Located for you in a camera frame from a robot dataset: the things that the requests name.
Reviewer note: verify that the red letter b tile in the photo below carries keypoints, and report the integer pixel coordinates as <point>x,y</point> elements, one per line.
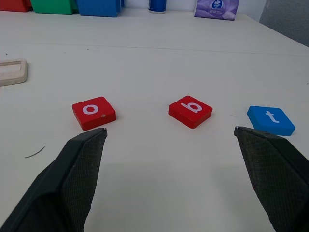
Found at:
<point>186,117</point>

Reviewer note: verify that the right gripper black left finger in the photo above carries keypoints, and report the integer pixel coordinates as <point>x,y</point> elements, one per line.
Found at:
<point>60,188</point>

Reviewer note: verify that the blue letter t tile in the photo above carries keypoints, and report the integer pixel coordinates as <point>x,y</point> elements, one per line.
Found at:
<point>260,118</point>

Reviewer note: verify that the red letter o tile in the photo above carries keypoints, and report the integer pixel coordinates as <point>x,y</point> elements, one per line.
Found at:
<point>79,113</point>

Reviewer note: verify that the blue drink can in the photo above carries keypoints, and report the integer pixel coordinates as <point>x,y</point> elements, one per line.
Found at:
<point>157,6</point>

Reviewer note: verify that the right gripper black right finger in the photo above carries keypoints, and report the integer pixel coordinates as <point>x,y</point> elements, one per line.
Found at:
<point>277,181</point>

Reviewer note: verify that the purple tissue pack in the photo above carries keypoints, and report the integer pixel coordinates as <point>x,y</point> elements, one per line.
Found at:
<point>212,9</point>

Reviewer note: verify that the green plastic bin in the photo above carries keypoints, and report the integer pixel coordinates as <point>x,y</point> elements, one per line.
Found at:
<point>53,6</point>

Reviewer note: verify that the blue plastic bin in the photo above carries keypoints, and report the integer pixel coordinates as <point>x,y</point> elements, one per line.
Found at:
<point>96,7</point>

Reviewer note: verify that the red plastic bin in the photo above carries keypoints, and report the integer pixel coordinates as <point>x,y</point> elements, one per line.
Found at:
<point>14,4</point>

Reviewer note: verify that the grey partition panel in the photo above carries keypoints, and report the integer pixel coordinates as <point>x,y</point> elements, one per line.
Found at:
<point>289,17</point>

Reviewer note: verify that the wooden letter tray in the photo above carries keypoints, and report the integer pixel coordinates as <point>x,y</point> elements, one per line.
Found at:
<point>14,77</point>

